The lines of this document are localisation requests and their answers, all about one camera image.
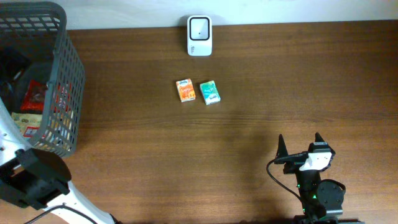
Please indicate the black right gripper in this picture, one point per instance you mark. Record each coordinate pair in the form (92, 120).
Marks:
(293, 161)

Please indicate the green tissue pack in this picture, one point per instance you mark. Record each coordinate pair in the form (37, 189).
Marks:
(210, 92)

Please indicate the orange tissue pack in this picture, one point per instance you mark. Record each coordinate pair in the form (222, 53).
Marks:
(185, 90)

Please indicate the red Hacks candy bag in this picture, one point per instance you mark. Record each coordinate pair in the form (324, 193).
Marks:
(35, 96)

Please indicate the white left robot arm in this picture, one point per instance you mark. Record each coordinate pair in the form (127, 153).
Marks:
(39, 179)

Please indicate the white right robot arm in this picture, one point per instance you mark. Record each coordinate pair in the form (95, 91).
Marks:
(321, 200)

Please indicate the white barcode scanner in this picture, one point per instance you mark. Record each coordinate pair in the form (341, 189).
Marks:
(199, 36)

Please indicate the dark grey plastic basket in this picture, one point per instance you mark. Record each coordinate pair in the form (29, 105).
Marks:
(36, 48)

